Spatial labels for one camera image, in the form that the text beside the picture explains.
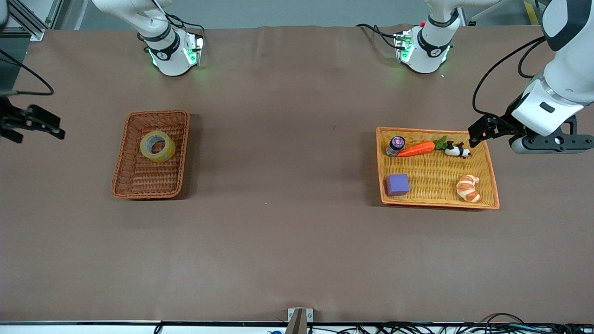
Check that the yellow clear tape roll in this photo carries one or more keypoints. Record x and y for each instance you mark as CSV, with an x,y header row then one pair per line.
x,y
168,155

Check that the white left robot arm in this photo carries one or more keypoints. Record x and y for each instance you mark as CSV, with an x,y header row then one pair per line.
x,y
568,69

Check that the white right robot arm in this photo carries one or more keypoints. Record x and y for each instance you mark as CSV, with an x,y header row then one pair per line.
x,y
169,60

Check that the orange wicker basket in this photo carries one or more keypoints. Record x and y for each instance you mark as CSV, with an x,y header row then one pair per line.
x,y
436,185

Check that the brown wicker basket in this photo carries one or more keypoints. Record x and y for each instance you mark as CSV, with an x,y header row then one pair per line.
x,y
148,182

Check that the black white toy panda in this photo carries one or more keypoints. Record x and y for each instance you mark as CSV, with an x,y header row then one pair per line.
x,y
457,150

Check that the toy croissant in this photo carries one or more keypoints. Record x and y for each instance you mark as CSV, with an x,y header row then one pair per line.
x,y
468,189

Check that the orange toy carrot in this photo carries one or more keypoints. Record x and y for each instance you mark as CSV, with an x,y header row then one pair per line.
x,y
417,149

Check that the small bottle dark cap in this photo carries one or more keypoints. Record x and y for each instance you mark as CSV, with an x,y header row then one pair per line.
x,y
395,144

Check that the purple cube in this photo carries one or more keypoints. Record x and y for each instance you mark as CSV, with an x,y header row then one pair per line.
x,y
397,184

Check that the brown table cover mat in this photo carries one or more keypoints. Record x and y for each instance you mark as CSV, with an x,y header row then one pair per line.
x,y
297,255

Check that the aluminium frame profile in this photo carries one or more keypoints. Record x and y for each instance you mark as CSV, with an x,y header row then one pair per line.
x,y
37,33

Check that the grey metal mount bracket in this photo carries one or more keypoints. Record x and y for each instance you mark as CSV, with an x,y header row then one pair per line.
x,y
299,317

